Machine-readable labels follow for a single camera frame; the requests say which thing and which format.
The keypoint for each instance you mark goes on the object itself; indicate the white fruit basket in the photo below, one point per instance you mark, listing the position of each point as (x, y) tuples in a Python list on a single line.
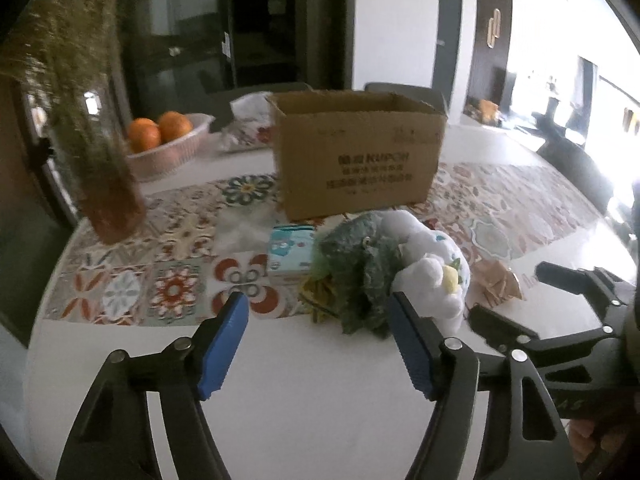
[(159, 162)]

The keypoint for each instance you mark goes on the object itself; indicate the orange fruit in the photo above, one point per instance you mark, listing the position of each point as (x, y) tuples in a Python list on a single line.
[(173, 126), (143, 135)]

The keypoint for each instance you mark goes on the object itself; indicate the glass vase with dried flowers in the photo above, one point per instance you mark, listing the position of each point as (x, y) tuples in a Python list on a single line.
[(62, 51)]

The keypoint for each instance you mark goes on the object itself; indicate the patterned table runner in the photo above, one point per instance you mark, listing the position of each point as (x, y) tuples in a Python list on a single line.
[(200, 244)]

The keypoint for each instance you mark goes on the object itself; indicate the white bunny plush toy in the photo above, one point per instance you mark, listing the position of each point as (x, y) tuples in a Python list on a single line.
[(434, 274)]

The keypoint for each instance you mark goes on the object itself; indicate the dark side chair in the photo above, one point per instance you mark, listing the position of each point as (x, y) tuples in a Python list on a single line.
[(579, 168)]

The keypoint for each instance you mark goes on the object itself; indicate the dark chair right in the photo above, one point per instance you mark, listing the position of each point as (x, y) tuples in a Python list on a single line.
[(432, 97)]

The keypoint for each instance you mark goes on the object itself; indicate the yellow elastic band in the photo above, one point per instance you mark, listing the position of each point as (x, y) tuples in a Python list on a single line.
[(319, 296)]

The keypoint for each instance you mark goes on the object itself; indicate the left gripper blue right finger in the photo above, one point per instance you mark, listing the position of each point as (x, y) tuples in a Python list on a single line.
[(418, 342)]

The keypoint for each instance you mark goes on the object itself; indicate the brown cardboard box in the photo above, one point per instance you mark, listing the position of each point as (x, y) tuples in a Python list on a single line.
[(350, 151)]

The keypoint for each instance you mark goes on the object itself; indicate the dark glass cabinet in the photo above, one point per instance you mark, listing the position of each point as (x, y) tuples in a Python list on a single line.
[(188, 55)]

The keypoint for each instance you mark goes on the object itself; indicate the white low tv cabinet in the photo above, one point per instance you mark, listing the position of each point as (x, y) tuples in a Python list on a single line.
[(488, 113)]

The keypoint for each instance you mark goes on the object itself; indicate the dark chair left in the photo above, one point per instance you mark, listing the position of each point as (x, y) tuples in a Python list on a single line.
[(218, 104)]

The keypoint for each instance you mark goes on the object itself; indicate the pink beige patterned cloth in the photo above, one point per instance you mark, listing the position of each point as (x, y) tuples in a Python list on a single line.
[(495, 282)]

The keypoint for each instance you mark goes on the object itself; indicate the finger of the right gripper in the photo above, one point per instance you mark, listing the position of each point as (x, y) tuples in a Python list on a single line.
[(498, 331), (597, 285)]

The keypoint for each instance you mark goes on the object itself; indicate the floral tissue box cover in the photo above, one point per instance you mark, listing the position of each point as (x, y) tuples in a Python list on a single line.
[(251, 127)]

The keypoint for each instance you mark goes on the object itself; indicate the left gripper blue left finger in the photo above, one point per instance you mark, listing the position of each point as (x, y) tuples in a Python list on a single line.
[(217, 341)]

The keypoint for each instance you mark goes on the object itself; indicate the person's right hand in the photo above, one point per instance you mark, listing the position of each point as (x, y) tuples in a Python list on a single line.
[(587, 437)]

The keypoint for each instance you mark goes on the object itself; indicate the red green fuzzy plush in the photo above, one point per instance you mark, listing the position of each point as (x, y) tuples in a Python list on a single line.
[(362, 262)]

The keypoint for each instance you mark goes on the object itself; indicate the blue cartoon tissue pack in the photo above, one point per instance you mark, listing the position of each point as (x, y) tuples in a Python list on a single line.
[(289, 253)]

